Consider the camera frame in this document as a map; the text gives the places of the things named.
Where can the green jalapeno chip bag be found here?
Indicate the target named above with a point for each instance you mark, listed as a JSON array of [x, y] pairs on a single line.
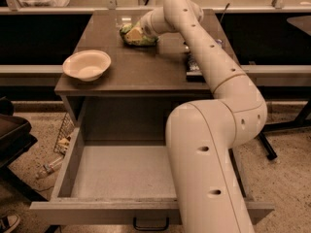
[[133, 35]]

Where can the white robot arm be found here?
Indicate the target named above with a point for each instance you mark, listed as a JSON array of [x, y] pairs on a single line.
[[200, 133]]

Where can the grey drawer cabinet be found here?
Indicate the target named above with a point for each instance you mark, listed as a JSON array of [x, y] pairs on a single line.
[[134, 71]]

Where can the blue chip bag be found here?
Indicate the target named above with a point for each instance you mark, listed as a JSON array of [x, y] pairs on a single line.
[[193, 72]]

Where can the open grey top drawer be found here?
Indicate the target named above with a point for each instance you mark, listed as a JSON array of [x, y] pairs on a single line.
[[117, 168]]

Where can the white paper bowl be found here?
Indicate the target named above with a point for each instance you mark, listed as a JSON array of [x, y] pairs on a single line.
[[86, 65]]

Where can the clear plastic bottle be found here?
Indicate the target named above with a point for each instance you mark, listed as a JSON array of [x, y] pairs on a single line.
[[49, 168]]

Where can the black chair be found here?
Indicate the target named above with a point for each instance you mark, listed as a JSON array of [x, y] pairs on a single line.
[[15, 139]]

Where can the black and white sneaker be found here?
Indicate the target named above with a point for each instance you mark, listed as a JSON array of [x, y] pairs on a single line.
[[9, 223]]

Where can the wire basket on floor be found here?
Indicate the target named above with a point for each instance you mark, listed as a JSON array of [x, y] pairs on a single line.
[[64, 135]]

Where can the black drawer handle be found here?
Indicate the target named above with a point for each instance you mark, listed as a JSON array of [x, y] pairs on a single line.
[[148, 225]]

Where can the black table leg frame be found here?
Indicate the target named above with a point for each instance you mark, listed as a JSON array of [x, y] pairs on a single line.
[[302, 120]]

